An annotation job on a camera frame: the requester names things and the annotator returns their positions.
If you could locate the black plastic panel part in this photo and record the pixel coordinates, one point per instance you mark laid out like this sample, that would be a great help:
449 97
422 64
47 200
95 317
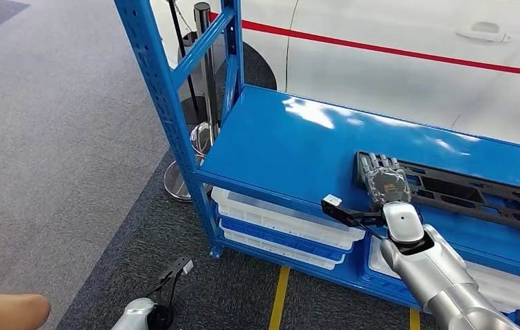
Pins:
469 191

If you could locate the blue plastic bin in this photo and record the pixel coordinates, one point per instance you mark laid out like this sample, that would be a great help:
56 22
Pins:
278 239
378 282

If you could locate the white car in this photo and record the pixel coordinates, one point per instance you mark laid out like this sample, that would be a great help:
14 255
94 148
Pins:
378 77

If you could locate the blue metal shelf rack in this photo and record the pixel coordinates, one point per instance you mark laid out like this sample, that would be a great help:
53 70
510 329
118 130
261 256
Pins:
287 150

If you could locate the clear plastic bin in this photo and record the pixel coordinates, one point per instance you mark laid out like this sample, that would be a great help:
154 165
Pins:
505 284
287 221
278 252

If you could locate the seated person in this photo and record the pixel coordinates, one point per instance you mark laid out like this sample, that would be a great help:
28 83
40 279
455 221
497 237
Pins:
9 312

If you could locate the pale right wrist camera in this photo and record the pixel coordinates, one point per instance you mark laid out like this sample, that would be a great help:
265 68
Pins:
332 200

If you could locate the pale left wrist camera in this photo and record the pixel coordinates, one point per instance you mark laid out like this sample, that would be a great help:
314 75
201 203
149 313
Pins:
188 267

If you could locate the red barrier belt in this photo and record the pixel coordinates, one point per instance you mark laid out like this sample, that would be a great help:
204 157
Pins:
378 47

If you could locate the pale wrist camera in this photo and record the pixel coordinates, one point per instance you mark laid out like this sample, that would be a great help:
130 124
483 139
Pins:
332 200
188 267

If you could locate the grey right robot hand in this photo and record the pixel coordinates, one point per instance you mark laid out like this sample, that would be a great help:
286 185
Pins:
387 184

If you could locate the chrome stanchion post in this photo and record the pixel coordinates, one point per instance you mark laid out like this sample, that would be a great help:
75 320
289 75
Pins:
184 54
207 68

